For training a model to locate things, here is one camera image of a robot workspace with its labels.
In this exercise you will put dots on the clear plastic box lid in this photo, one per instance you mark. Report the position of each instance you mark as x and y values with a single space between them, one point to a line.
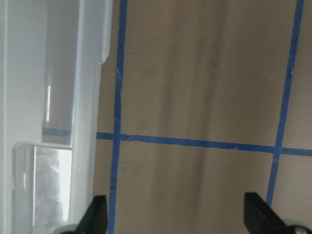
51 56

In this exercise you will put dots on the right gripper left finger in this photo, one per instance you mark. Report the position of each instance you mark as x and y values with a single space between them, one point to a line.
95 219

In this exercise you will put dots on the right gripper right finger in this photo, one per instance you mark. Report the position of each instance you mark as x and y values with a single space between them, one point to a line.
259 218

